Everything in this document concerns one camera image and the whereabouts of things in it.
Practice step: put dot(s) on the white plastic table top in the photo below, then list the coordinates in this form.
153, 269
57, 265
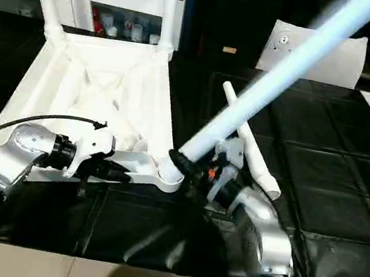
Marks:
94, 90

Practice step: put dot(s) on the small tan label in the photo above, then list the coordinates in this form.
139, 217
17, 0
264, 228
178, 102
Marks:
230, 49

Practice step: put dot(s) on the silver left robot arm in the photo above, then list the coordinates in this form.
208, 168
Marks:
7, 161

